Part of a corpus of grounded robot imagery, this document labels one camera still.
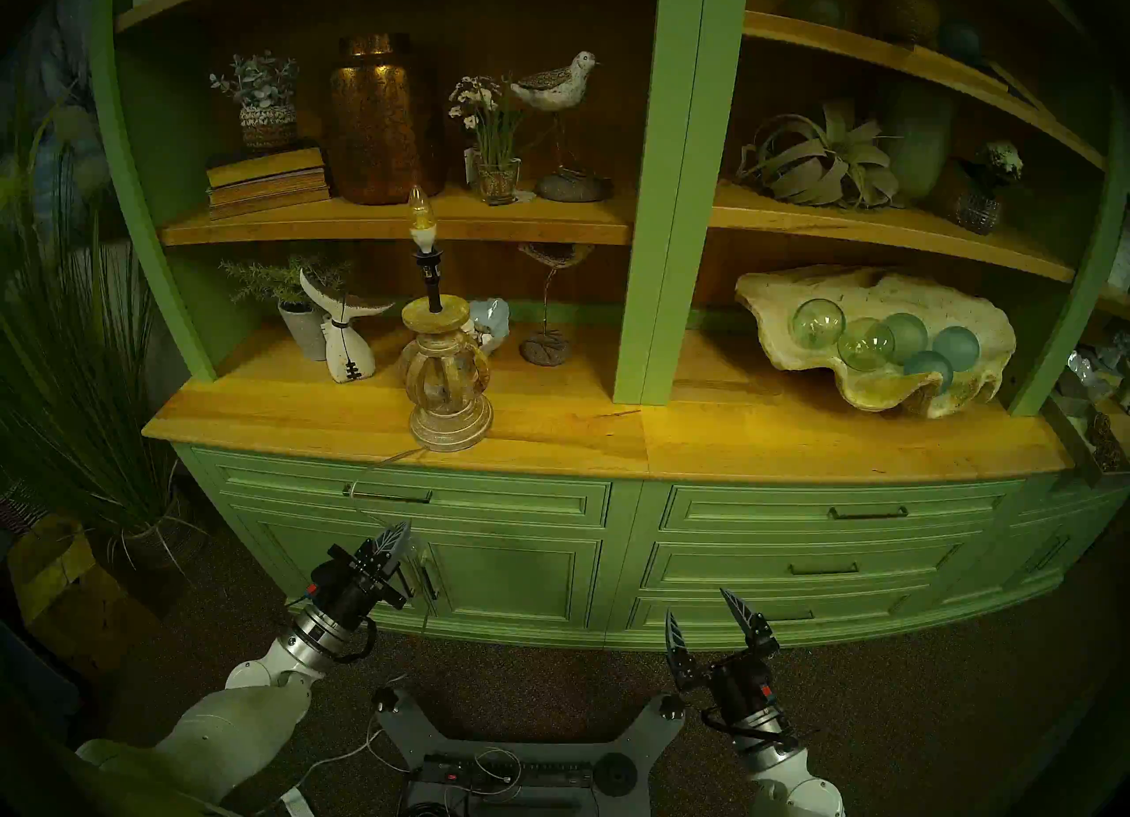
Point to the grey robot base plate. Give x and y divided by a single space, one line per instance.
415 736

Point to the teal decorative sphere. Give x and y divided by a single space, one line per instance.
960 41

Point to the brown paper bag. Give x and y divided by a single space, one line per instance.
62 594

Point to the black power strip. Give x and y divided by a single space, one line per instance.
538 773

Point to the white whale tail figurine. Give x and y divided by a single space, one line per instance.
349 356

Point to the green glass vase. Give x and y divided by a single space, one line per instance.
918 149

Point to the brown bird figurine on stone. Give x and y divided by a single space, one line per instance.
545 350

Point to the pale air plant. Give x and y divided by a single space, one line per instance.
817 166

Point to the shorebird figurine on stone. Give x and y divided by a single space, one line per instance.
556 87

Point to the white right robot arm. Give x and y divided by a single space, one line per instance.
794 789

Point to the black round disc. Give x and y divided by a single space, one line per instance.
615 773

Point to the carved wooden table lamp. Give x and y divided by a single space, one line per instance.
450 422

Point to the small plant in woven pot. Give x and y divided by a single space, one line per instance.
267 127

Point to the green cabinet with wooden shelves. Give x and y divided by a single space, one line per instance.
684 162

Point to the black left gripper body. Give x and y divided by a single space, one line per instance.
349 590

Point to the giant clam shell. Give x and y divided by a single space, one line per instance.
874 391

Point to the blue feather wall art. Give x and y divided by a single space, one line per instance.
53 56

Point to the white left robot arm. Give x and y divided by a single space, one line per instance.
238 718

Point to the brown woven decorative sphere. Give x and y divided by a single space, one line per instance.
909 16

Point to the white flowers in glass vase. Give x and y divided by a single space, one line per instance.
499 181

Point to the small plant in crystal vase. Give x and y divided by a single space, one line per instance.
978 210

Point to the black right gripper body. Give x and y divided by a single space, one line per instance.
742 692

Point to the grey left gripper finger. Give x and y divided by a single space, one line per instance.
381 542
391 555

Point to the tall grass plant in basket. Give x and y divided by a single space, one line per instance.
79 383

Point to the copper crackle vase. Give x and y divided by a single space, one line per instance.
384 127

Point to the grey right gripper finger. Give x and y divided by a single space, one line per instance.
680 655
750 625

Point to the black base knob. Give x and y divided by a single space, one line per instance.
384 699
673 707

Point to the rosemary plant in grey pot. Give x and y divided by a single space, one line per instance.
305 330

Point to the old hardcover book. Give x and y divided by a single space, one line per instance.
274 204
265 167
269 190

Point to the teal frosted glass ball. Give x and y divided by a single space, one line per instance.
956 347
907 334
927 371

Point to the candle shaped light bulb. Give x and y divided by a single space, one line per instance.
423 224

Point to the dark green decorative sphere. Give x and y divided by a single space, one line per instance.
817 10

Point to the pale blue shell dish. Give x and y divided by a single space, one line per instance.
493 321

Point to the clear green glass ball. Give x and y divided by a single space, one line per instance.
817 323
865 346

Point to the tray of seashells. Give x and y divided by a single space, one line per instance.
1099 436

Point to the striped woven basket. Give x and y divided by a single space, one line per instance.
13 511

